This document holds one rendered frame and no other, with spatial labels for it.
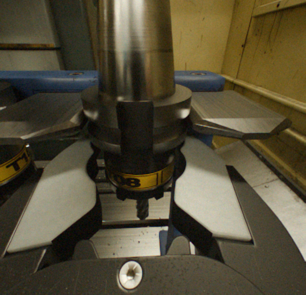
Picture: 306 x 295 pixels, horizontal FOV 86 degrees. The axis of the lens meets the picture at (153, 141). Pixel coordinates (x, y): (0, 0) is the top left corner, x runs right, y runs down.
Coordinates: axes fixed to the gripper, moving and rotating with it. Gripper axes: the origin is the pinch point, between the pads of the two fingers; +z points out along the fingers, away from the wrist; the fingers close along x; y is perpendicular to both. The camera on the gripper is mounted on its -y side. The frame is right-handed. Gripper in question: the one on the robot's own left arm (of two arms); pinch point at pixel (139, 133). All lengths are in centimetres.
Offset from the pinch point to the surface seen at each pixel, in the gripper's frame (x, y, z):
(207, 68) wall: 39, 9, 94
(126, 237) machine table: -3.9, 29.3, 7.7
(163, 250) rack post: 3.5, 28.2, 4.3
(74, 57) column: -25, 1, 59
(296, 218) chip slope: 42, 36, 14
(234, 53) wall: 47, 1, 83
